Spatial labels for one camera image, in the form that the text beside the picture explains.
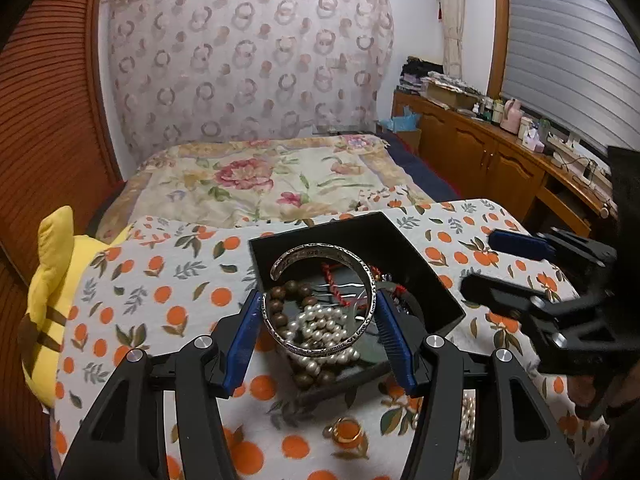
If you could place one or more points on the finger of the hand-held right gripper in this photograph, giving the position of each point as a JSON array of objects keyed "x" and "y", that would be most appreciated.
[
  {"x": 520, "y": 243},
  {"x": 500, "y": 296}
]

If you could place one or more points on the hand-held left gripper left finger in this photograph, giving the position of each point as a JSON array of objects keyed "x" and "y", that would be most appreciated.
[{"x": 242, "y": 332}]

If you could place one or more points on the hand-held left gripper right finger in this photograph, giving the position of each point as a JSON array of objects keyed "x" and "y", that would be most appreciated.
[{"x": 395, "y": 340}]

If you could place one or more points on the black jewelry box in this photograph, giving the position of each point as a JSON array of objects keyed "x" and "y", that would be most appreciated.
[{"x": 430, "y": 285}]

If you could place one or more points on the engraved silver bangle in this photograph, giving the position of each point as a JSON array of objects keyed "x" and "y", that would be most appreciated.
[{"x": 320, "y": 249}]

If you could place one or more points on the person's right hand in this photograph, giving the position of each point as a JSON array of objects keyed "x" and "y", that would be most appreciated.
[{"x": 585, "y": 392}]

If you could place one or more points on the orange fruit print cloth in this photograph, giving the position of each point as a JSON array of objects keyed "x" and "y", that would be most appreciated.
[{"x": 165, "y": 285}]

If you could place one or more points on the small pearl strand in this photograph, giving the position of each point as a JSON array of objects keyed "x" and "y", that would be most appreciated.
[{"x": 467, "y": 415}]

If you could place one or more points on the wooden sideboard cabinet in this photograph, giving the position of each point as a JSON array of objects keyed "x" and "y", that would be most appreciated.
[{"x": 465, "y": 145}]

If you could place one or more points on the pink kettle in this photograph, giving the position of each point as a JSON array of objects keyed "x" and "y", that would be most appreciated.
[{"x": 512, "y": 115}]

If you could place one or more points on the floral bed blanket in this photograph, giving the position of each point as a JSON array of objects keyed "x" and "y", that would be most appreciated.
[{"x": 250, "y": 180}]

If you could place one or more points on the cardboard box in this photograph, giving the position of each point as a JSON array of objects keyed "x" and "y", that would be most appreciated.
[{"x": 445, "y": 94}]

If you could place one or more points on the blue plastic bag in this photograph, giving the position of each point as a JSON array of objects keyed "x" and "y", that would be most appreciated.
[{"x": 400, "y": 121}]

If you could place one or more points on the yellow plush toy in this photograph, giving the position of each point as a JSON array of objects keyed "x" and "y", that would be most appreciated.
[{"x": 55, "y": 285}]

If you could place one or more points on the stack of folded clothes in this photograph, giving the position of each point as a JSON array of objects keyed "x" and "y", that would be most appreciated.
[{"x": 420, "y": 75}]

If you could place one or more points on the grey window blind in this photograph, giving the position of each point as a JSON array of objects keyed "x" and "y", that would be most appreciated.
[{"x": 565, "y": 35}]

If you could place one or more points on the beige window curtain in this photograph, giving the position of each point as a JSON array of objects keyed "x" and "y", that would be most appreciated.
[{"x": 452, "y": 15}]

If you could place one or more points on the circle pattern sheer curtain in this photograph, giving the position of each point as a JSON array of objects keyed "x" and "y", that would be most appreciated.
[{"x": 240, "y": 60}]

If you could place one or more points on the brown louvered wardrobe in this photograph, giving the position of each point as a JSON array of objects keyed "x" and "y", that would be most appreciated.
[{"x": 45, "y": 110}]

